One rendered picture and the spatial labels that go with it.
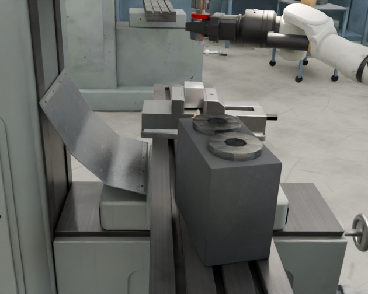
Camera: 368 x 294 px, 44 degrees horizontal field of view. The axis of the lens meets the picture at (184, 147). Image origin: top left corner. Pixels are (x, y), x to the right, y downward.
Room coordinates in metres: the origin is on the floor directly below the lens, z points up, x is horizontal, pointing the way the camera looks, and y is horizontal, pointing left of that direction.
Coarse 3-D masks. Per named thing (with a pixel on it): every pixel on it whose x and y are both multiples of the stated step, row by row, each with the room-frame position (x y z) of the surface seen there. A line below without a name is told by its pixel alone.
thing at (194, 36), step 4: (192, 20) 1.13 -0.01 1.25; (196, 20) 1.13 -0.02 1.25; (200, 20) 1.12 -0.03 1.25; (204, 20) 1.13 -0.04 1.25; (208, 20) 1.14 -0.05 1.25; (192, 32) 1.13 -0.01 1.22; (192, 36) 1.13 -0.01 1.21; (196, 36) 1.13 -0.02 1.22; (200, 36) 1.13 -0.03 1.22; (204, 36) 1.13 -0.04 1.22; (196, 40) 1.13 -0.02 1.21; (200, 40) 1.12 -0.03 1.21; (204, 40) 1.13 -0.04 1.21
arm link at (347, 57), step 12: (336, 36) 1.01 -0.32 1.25; (324, 48) 0.99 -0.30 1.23; (336, 48) 0.97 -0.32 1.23; (348, 48) 0.96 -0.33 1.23; (360, 48) 0.95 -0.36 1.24; (324, 60) 1.00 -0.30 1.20; (336, 60) 0.96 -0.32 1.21; (348, 60) 0.94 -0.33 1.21; (360, 60) 0.92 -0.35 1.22; (348, 72) 0.94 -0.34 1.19; (360, 72) 0.92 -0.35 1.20
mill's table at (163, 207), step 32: (160, 96) 1.54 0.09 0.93; (160, 160) 1.02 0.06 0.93; (160, 192) 0.86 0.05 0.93; (160, 224) 0.74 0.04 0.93; (160, 256) 0.64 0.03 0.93; (192, 256) 0.65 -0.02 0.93; (160, 288) 0.56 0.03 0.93; (192, 288) 0.57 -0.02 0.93; (224, 288) 0.60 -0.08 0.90; (256, 288) 0.60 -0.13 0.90; (288, 288) 0.57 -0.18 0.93
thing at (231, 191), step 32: (192, 128) 0.78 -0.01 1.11; (224, 128) 0.75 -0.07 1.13; (192, 160) 0.71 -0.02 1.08; (224, 160) 0.65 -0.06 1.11; (256, 160) 0.65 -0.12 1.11; (192, 192) 0.70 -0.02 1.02; (224, 192) 0.62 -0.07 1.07; (256, 192) 0.64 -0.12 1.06; (192, 224) 0.69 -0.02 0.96; (224, 224) 0.62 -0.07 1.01; (256, 224) 0.64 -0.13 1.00; (224, 256) 0.63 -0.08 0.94; (256, 256) 0.64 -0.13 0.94
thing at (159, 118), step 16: (176, 96) 1.20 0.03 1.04; (144, 112) 1.18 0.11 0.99; (160, 112) 1.19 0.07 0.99; (176, 112) 1.17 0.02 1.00; (192, 112) 1.19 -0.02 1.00; (240, 112) 1.21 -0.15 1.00; (256, 112) 1.21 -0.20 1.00; (144, 128) 1.17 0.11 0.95; (160, 128) 1.17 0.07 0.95; (176, 128) 1.17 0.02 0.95; (256, 128) 1.18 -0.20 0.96
